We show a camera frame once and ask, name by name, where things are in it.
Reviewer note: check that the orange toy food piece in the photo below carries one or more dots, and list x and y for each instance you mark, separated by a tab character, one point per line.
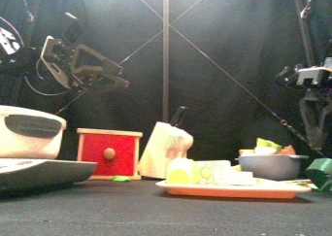
287	150

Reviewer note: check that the white toy cooker pot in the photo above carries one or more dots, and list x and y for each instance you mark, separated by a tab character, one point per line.
30	133

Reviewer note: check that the white toy food piece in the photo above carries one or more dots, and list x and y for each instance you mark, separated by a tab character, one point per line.
264	150

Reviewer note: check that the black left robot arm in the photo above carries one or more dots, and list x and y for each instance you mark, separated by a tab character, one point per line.
15	61

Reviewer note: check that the yellow toy food piece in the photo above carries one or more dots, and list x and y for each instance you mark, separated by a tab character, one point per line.
246	152

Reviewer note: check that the grey toy cooker base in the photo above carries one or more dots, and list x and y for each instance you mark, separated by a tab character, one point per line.
40	173

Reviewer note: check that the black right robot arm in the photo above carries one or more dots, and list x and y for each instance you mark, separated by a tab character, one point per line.
306	26

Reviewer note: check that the small green toy leaf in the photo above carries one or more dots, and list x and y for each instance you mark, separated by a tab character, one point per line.
122	179

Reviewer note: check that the red wooden drawer box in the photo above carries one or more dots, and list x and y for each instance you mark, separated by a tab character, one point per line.
108	154

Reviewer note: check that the grey toy pot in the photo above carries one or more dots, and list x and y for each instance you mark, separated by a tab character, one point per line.
271	166

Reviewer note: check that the orange white plate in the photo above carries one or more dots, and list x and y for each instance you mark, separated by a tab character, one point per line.
234	188

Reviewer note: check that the pale wooden knife block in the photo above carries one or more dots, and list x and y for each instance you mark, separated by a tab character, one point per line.
162	152

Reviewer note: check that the grey vertical frame pole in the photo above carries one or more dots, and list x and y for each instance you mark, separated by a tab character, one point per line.
166	52

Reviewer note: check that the green toy vegetable slice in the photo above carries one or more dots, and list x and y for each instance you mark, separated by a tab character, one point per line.
268	143

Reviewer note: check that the green toy block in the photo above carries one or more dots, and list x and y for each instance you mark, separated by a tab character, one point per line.
322	175

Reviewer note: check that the yellow toy corn top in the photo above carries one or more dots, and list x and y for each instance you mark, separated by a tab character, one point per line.
180	171

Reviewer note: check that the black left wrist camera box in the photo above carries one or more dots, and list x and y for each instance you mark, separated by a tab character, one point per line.
71	29

